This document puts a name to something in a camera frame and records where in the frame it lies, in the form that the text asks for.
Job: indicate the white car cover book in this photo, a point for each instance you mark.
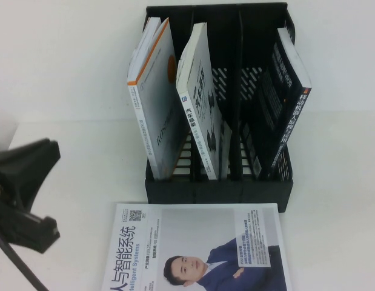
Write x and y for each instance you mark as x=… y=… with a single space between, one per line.
x=199 y=91

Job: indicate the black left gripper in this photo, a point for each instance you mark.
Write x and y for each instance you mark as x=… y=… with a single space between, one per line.
x=8 y=188

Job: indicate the dark robotics book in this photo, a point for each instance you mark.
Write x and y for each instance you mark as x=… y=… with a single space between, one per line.
x=284 y=91

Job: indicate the thin white booklet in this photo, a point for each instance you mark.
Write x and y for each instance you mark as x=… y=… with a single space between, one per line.
x=144 y=39

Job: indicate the magazine with suited man cover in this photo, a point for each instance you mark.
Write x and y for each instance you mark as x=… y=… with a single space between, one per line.
x=187 y=230

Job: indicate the black perforated book stand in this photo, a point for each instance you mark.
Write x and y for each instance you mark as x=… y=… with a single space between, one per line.
x=217 y=194

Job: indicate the white book with orange spine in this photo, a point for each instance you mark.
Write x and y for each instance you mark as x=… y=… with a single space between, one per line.
x=157 y=91

